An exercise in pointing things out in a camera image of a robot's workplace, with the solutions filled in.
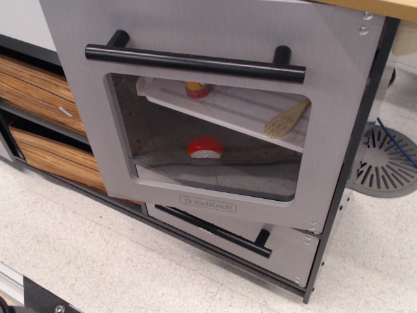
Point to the silver lower oven drawer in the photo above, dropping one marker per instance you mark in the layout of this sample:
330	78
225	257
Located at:
284	251

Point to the silver toy oven door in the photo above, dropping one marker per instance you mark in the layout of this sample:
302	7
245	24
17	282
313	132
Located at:
142	148

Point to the wooden countertop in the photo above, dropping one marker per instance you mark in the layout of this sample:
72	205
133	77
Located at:
400	9

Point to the grey slotted chair base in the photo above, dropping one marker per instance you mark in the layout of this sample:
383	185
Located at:
385	163

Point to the red white toy cheese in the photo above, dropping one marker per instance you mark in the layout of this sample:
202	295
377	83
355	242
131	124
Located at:
205	147

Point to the wooden toy spatula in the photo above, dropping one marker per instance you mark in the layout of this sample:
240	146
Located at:
283	123

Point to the red yellow toy bottle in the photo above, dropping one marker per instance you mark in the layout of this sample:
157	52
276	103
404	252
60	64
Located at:
196	90

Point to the black toy kitchen frame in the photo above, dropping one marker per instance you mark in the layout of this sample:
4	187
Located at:
382	76

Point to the black drawer handle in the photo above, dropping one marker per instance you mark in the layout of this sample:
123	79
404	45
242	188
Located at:
257	246

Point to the black base plate with screw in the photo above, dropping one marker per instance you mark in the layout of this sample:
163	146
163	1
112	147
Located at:
41	300

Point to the black oven door handle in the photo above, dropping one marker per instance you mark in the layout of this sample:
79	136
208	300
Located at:
279	70

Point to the wood-pattern storage bin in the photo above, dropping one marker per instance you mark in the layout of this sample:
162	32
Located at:
39	92
60	159

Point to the upper wood-pattern storage bin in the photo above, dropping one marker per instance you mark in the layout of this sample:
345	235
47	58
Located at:
39	92

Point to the lower wood-pattern storage bin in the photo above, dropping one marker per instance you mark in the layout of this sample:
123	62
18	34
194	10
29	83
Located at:
60	159

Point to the white oven shelf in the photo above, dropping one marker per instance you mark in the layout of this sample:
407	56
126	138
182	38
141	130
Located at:
240	109

